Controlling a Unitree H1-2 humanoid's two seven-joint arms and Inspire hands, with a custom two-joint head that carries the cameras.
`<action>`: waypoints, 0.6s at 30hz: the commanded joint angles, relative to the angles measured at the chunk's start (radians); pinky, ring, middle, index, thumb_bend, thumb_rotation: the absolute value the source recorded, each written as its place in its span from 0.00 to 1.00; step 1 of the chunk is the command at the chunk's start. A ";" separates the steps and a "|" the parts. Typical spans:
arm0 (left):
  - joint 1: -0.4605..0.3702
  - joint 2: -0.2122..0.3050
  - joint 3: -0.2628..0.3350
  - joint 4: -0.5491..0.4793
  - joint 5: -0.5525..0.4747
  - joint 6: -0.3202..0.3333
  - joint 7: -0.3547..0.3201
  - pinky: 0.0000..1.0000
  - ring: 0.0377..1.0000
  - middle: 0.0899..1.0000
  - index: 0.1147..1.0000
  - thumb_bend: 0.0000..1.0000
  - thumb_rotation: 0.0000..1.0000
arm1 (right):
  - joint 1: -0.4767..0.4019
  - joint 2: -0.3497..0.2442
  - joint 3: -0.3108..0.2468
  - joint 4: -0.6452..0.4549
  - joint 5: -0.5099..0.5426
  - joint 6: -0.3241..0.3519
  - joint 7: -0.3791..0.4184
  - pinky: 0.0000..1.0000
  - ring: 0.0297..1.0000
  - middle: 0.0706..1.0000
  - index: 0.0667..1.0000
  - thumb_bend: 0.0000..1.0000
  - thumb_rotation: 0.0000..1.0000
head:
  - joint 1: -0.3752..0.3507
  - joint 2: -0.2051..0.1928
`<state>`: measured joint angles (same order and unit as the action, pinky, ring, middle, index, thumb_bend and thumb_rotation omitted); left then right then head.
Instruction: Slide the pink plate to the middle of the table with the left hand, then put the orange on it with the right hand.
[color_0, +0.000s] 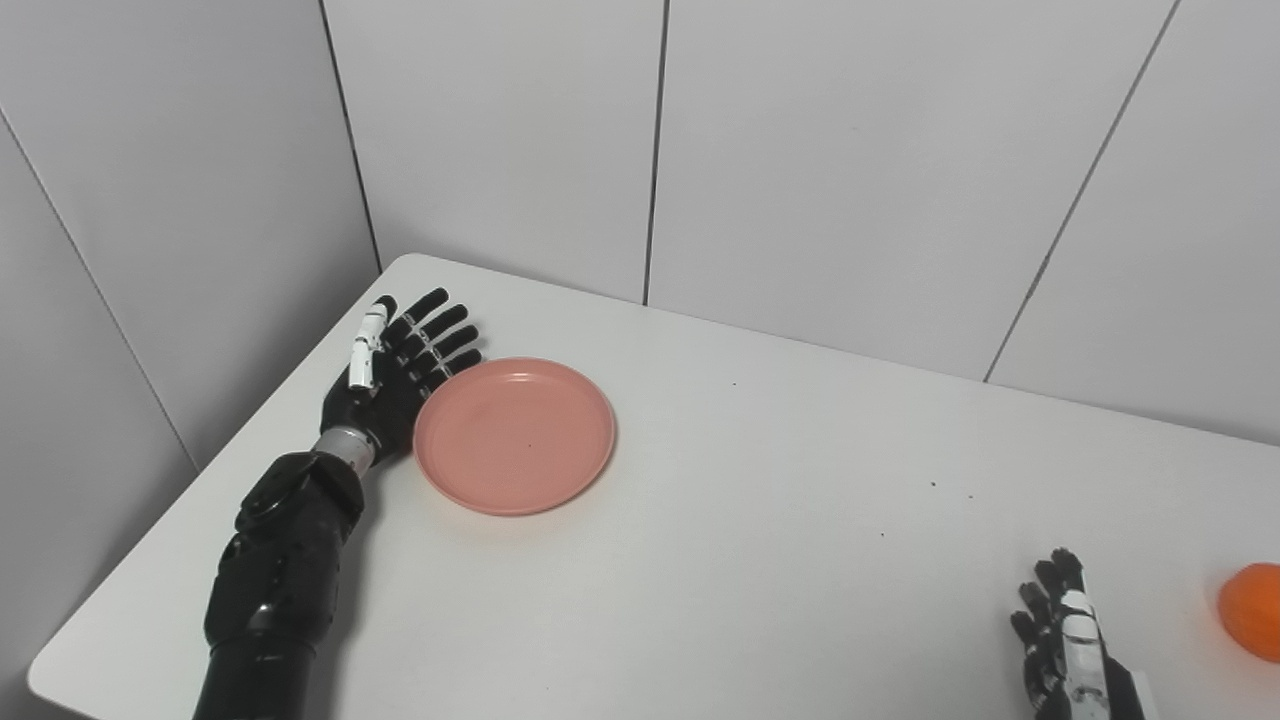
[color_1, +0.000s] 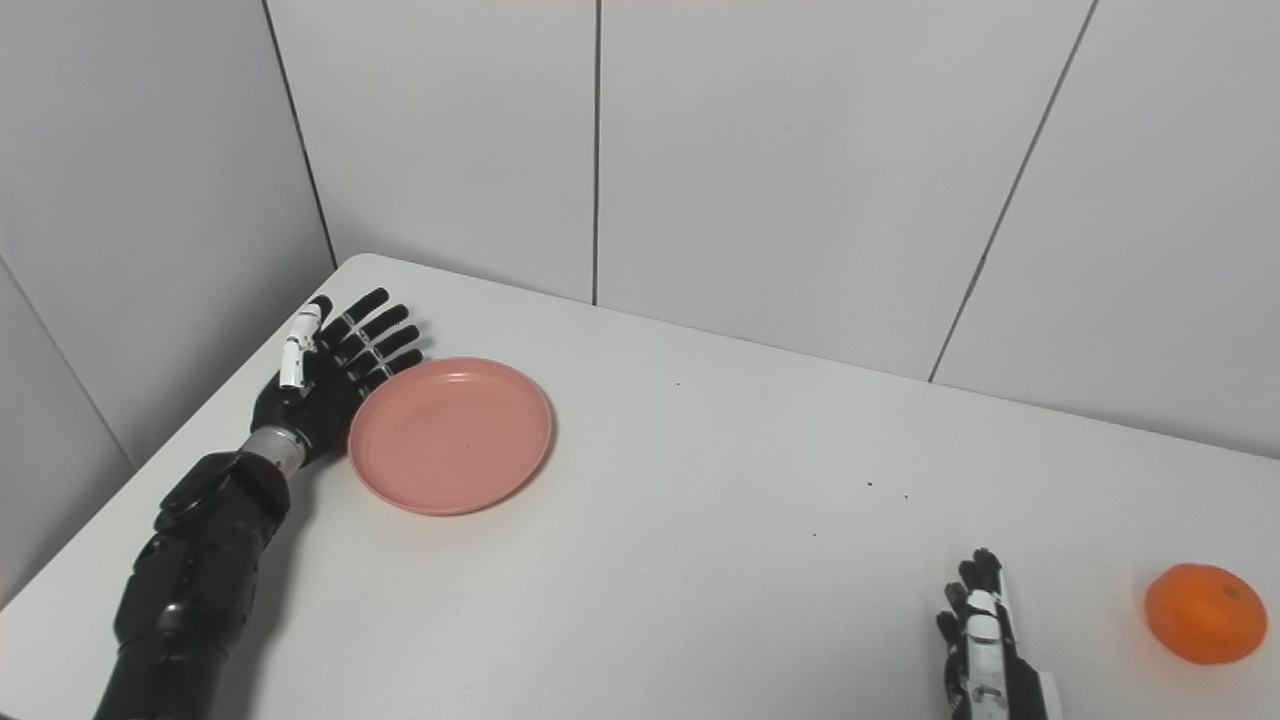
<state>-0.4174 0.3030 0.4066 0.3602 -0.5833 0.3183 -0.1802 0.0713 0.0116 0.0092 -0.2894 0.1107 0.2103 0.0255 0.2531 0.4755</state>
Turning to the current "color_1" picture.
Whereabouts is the pink round plate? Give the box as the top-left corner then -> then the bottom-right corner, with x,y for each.
347,357 -> 554,517

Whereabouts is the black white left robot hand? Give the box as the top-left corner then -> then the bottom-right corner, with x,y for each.
250,288 -> 424,467

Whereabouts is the orange fruit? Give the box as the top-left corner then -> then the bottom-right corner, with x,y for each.
1145,563 -> 1269,666

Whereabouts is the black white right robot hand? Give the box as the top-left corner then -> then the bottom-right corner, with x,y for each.
936,548 -> 1063,720

